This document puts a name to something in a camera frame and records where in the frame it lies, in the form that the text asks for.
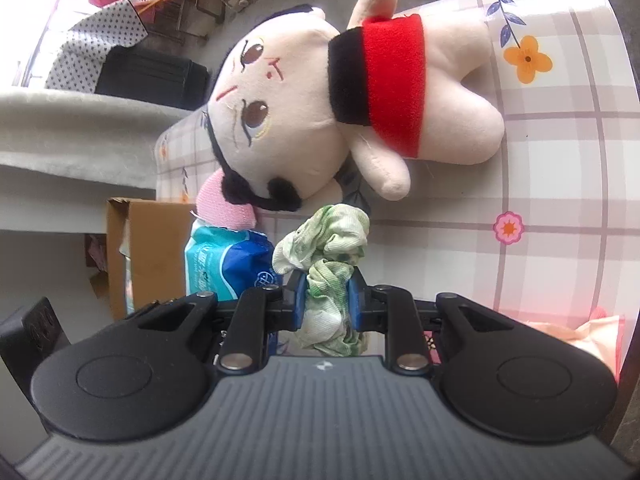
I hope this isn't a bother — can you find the blue white tissue pack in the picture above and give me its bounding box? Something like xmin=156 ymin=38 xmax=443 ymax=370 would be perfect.
xmin=184 ymin=219 xmax=282 ymax=301

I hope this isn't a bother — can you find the green white scrunchie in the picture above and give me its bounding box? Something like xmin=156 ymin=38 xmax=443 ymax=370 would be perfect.
xmin=272 ymin=204 xmax=370 ymax=358

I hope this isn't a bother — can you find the pink scrubbing sponge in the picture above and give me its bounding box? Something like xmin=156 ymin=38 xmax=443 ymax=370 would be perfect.
xmin=195 ymin=169 xmax=257 ymax=231

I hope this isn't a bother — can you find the brown cardboard box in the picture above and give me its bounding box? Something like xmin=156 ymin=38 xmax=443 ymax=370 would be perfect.
xmin=106 ymin=197 xmax=194 ymax=320

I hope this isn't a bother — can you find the plaid floral tablecloth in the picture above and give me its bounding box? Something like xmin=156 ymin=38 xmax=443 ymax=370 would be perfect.
xmin=154 ymin=0 xmax=640 ymax=361

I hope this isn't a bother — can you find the black-haired plush doll red scarf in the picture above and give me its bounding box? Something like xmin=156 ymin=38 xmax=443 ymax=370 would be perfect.
xmin=205 ymin=0 xmax=504 ymax=211

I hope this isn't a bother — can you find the black suitcase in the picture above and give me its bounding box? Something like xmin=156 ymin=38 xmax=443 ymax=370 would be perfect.
xmin=94 ymin=46 xmax=210 ymax=110

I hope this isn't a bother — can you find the polka dot cloth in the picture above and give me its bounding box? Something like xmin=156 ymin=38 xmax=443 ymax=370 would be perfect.
xmin=44 ymin=0 xmax=148 ymax=93

